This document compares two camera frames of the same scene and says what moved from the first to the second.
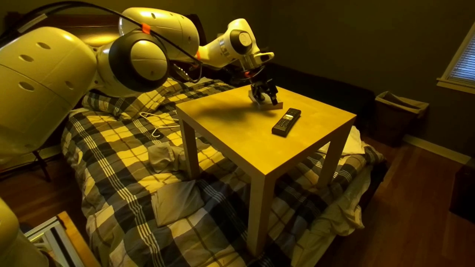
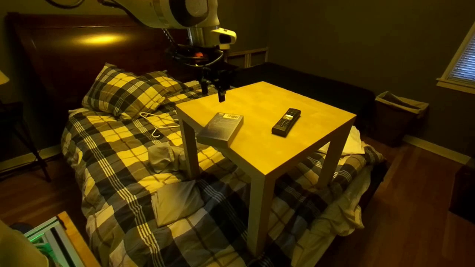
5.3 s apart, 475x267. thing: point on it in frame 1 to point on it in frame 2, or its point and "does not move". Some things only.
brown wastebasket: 396,117 does not move
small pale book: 265,103 to 222,128
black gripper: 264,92 to 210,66
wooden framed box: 59,239 does not move
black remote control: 286,122 does not move
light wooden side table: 242,132 does not move
